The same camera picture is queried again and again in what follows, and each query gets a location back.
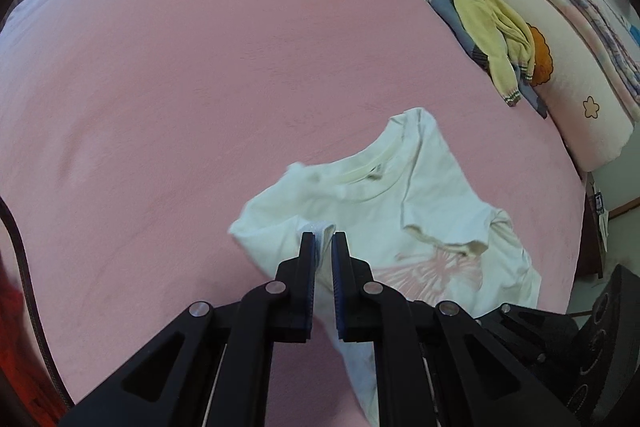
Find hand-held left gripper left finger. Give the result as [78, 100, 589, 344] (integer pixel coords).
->
[60, 231, 319, 427]

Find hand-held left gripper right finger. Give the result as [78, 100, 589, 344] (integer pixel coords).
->
[331, 231, 583, 427]

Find yellow knit sweater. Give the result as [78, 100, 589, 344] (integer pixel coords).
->
[447, 0, 537, 108]

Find folded cream blankets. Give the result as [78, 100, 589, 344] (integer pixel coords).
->
[500, 0, 636, 172]

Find pink bed sheet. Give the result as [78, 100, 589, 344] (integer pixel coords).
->
[0, 0, 587, 427]

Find black cable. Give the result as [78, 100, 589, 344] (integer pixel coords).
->
[0, 197, 76, 408]

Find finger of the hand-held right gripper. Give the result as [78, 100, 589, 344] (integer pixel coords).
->
[475, 302, 583, 370]

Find white t-shirt with pink print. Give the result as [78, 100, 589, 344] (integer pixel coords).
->
[229, 108, 543, 427]

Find grey blue garment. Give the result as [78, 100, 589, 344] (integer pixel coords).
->
[415, 0, 548, 120]

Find red garment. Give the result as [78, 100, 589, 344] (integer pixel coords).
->
[0, 252, 63, 427]

